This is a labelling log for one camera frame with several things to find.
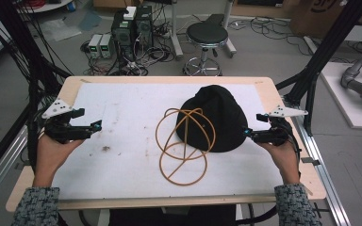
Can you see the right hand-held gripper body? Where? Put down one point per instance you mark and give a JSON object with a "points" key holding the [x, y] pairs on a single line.
{"points": [[278, 132]]}

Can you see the cardboard box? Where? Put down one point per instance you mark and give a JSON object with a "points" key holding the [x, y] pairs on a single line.
{"points": [[326, 15]]}

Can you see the person's left hand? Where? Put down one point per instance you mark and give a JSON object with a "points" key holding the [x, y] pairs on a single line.
{"points": [[52, 157]]}

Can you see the black knit hat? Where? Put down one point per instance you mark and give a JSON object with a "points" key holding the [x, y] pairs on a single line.
{"points": [[217, 119]]}

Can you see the white table mat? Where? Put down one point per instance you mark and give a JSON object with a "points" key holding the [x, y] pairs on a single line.
{"points": [[122, 163]]}

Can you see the black computer tower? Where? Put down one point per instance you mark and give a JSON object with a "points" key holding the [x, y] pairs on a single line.
{"points": [[144, 26], [122, 34]]}

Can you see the white floor platform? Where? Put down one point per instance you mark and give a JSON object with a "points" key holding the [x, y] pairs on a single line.
{"points": [[345, 100]]}

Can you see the white table leg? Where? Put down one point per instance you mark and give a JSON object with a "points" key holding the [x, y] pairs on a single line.
{"points": [[229, 31], [176, 31]]}

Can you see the aluminium rail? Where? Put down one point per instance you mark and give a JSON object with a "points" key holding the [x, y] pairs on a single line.
{"points": [[323, 175], [0, 169]]}

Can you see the grey bench power supply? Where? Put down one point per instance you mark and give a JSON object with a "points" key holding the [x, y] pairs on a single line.
{"points": [[106, 45], [95, 45]]}

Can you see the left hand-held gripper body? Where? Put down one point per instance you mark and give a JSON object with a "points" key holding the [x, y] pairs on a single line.
{"points": [[59, 128]]}

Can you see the clear plastic sheet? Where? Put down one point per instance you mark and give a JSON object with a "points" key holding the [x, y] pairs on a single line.
{"points": [[61, 29]]}

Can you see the small white box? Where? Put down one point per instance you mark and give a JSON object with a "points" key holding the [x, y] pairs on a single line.
{"points": [[130, 13]]}

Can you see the blue tape roll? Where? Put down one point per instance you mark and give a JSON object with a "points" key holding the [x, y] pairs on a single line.
{"points": [[71, 6]]}

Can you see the person's right hand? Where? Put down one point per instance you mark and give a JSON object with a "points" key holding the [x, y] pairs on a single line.
{"points": [[283, 160]]}

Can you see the black round stool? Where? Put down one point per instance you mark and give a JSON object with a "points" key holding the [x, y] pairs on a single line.
{"points": [[206, 34]]}

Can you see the black metal frame post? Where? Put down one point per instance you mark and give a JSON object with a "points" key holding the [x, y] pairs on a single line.
{"points": [[19, 47], [323, 56]]}

